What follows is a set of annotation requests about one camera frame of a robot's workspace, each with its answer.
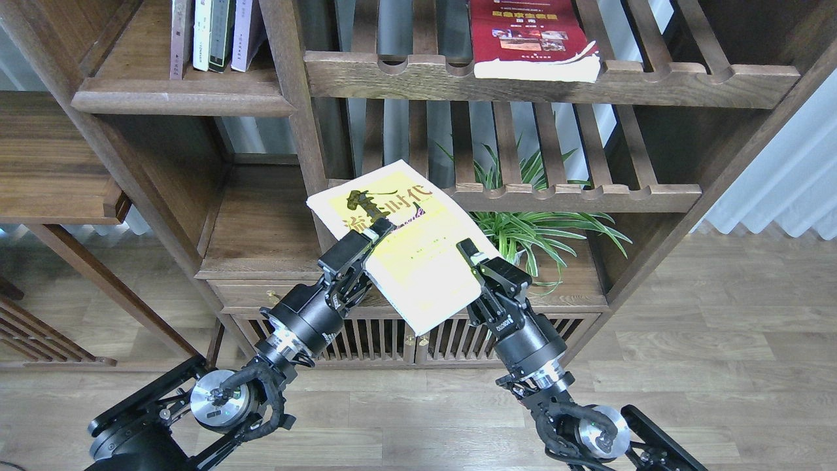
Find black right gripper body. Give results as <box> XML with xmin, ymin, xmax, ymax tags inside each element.
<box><xmin>466</xmin><ymin>257</ymin><xmax>569</xmax><ymax>393</ymax></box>

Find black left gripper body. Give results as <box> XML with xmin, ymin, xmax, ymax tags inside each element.
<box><xmin>260</xmin><ymin>234</ymin><xmax>379</xmax><ymax>360</ymax></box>

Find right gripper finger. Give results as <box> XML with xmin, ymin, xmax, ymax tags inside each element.
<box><xmin>456</xmin><ymin>239</ymin><xmax>489</xmax><ymax>270</ymax></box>

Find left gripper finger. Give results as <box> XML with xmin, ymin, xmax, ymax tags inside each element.
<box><xmin>362</xmin><ymin>218</ymin><xmax>396</xmax><ymax>245</ymax></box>

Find yellow-green book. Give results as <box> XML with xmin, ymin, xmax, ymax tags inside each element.
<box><xmin>306</xmin><ymin>160</ymin><xmax>499</xmax><ymax>335</ymax></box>

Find maroon book white characters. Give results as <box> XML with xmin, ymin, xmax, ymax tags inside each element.
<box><xmin>169</xmin><ymin>0</ymin><xmax>194</xmax><ymax>80</ymax></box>

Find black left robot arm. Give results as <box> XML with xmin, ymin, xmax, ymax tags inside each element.
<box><xmin>88</xmin><ymin>218</ymin><xmax>394</xmax><ymax>470</ymax></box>

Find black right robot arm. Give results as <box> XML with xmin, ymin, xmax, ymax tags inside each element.
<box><xmin>457</xmin><ymin>239</ymin><xmax>704</xmax><ymax>470</ymax></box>

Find red book on top shelf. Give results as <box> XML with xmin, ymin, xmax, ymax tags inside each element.
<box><xmin>468</xmin><ymin>1</ymin><xmax>600</xmax><ymax>83</ymax></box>

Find white plant pot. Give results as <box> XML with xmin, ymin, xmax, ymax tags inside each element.
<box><xmin>504</xmin><ymin>249</ymin><xmax>526</xmax><ymax>266</ymax></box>

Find green spider plant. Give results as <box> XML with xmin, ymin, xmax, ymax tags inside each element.
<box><xmin>468</xmin><ymin>144</ymin><xmax>632</xmax><ymax>295</ymax></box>

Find dark wooden bookshelf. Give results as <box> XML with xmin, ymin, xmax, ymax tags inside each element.
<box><xmin>2</xmin><ymin>1</ymin><xmax>835</xmax><ymax>358</ymax></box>

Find lavender upright book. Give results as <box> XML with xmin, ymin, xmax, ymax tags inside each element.
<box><xmin>231</xmin><ymin>1</ymin><xmax>267</xmax><ymax>72</ymax></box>

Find white upright book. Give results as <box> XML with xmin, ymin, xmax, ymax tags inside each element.
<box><xmin>192</xmin><ymin>0</ymin><xmax>213</xmax><ymax>71</ymax></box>

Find dark green upright book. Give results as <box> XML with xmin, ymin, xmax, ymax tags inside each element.
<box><xmin>208</xmin><ymin>1</ymin><xmax>236</xmax><ymax>73</ymax></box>

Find white curtain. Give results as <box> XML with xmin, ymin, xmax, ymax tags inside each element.
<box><xmin>693</xmin><ymin>72</ymin><xmax>836</xmax><ymax>239</ymax></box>

